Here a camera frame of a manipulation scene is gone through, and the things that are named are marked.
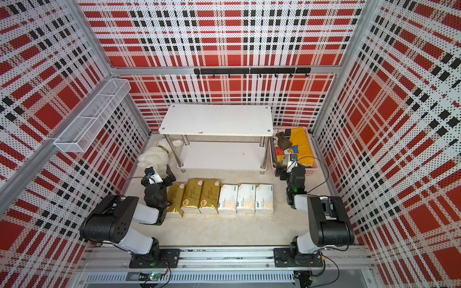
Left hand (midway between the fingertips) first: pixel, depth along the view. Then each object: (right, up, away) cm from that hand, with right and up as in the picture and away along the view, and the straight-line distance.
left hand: (163, 167), depth 89 cm
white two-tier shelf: (+28, +18, +30) cm, 45 cm away
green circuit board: (+2, -41, -19) cm, 45 cm away
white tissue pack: (+33, -15, -3) cm, 36 cm away
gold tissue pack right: (+24, -12, -4) cm, 28 cm away
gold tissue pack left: (+8, -12, -3) cm, 14 cm away
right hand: (+65, +2, +4) cm, 65 cm away
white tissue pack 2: (+42, -15, -3) cm, 44 cm away
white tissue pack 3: (+50, -16, -4) cm, 53 cm away
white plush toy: (-6, +6, +10) cm, 13 cm away
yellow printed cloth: (+75, +11, +16) cm, 78 cm away
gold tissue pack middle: (+16, -14, -5) cm, 21 cm away
